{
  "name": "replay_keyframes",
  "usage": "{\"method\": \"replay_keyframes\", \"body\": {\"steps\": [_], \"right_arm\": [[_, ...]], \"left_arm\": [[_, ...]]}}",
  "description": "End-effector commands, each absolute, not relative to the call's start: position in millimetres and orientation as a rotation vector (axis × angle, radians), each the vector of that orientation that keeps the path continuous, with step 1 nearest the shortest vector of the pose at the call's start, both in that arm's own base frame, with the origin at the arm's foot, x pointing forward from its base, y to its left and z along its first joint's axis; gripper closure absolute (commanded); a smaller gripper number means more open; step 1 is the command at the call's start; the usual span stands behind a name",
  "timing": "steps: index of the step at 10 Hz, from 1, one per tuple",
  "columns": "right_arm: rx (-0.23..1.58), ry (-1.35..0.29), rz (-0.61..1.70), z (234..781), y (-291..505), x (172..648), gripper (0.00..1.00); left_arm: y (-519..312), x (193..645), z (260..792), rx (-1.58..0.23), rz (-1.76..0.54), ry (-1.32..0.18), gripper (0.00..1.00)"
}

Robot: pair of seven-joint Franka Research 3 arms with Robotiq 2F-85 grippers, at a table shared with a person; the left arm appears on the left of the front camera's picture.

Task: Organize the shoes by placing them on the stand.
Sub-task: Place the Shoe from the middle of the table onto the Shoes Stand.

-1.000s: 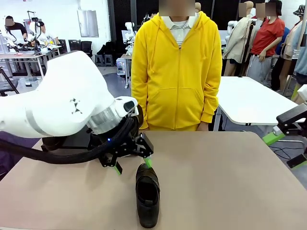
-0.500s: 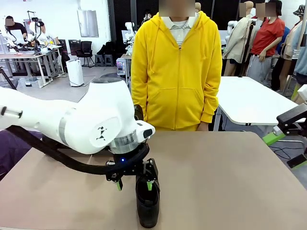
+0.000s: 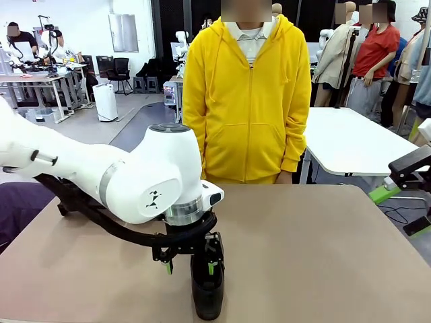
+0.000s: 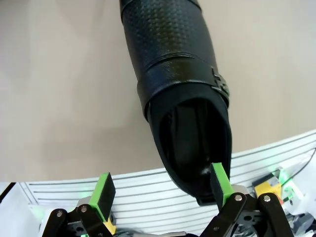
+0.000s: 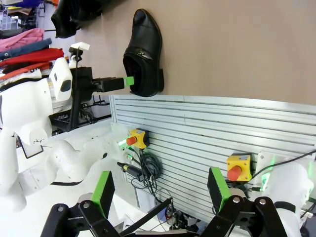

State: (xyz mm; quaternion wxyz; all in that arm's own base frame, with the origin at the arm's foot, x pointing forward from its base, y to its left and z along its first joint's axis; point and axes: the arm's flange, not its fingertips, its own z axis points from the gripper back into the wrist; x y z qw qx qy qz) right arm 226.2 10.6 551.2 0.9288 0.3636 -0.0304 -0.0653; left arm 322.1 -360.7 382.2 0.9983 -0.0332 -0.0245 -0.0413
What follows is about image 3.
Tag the dark purple fabric cover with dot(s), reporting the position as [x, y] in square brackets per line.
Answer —
[20, 215]

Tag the mannequin in beige jacket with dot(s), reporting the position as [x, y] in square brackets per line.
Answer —
[333, 60]

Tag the person in yellow hoodie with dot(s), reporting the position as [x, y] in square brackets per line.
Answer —
[249, 101]

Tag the person in white t-shirt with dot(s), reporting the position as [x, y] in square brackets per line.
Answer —
[65, 50]

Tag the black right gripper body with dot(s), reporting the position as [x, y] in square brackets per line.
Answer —
[414, 165]

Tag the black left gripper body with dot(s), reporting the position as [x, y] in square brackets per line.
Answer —
[187, 239]

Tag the black bag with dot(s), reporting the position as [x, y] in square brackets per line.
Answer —
[151, 67]

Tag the black monitor panel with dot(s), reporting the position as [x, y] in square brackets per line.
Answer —
[102, 65]

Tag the white humanoid robot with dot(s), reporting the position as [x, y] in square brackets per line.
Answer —
[182, 37]
[325, 35]

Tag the person's right forearm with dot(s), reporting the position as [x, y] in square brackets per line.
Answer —
[193, 141]

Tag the white lab desk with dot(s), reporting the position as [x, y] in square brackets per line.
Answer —
[30, 78]

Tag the black and white robot rig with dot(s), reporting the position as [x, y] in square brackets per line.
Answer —
[50, 33]

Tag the black shoe stand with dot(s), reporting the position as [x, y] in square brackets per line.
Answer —
[64, 207]

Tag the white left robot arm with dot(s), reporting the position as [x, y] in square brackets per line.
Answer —
[101, 175]

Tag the clear plastic storage box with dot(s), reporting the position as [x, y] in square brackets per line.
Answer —
[40, 115]

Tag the person's left hand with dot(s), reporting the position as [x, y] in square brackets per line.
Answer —
[283, 177]

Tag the person's left forearm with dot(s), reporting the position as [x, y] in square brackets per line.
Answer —
[296, 134]

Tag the white air purifier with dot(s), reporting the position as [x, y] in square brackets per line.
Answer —
[105, 104]

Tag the silver framed wall panel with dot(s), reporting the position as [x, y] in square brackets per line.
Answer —
[123, 33]

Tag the mannequin with bucket hat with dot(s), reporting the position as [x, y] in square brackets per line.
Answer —
[412, 60]

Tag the dark grey floor mat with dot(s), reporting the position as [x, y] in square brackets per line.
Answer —
[151, 128]

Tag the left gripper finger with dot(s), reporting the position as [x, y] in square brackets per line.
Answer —
[168, 257]
[215, 252]

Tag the grey stool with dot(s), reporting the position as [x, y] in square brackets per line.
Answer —
[153, 82]
[139, 82]

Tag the figure in red t-shirt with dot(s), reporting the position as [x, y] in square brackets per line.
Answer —
[373, 50]

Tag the black leather shoe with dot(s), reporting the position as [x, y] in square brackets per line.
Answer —
[207, 303]

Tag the white table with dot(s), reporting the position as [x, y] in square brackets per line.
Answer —
[353, 141]

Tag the computer case with lights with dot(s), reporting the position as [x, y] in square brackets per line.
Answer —
[170, 96]

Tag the person in black shirt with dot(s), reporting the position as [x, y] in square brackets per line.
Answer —
[23, 40]

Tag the black office chair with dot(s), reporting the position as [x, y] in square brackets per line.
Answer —
[121, 67]

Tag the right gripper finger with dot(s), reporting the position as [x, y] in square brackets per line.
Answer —
[419, 227]
[385, 194]

